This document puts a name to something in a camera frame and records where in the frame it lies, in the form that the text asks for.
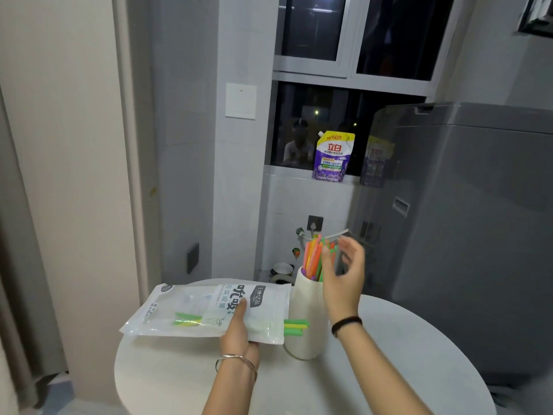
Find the person's left hand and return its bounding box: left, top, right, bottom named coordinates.
left=219, top=298, right=260, bottom=364

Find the person's right hand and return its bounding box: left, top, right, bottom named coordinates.
left=322, top=236, right=367, bottom=327

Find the clear plastic straw bag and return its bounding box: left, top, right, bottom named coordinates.
left=120, top=282, right=293, bottom=346

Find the person's right forearm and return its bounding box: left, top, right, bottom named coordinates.
left=335, top=322, right=434, bottom=415

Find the person's left forearm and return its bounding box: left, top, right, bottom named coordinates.
left=202, top=361, right=260, bottom=415

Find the bunch of coloured straws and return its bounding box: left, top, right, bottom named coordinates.
left=302, top=233, right=340, bottom=282

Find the white basin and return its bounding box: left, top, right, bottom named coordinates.
left=270, top=262, right=296, bottom=285

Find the white cylindrical cup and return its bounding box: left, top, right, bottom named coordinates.
left=283, top=265, right=331, bottom=360

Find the green straw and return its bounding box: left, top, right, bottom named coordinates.
left=175, top=313, right=310, bottom=325
left=174, top=322, right=306, bottom=336

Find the yellow straw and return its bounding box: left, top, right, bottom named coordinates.
left=175, top=319, right=308, bottom=330

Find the purple detergent pouch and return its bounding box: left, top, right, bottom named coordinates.
left=311, top=131, right=356, bottom=184

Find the grey washing machine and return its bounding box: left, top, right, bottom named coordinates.
left=348, top=102, right=553, bottom=387

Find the beige curtain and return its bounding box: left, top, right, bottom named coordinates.
left=0, top=82, right=68, bottom=412

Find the silver bracelet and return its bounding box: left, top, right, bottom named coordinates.
left=215, top=353, right=258, bottom=382

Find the black hair tie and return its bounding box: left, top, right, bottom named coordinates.
left=331, top=316, right=363, bottom=338

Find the wall tap with plate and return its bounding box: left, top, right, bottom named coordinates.
left=295, top=215, right=324, bottom=239

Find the white wall switch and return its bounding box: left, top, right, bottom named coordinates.
left=225, top=83, right=258, bottom=121

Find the window with white frame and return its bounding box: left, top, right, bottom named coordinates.
left=270, top=0, right=455, bottom=178

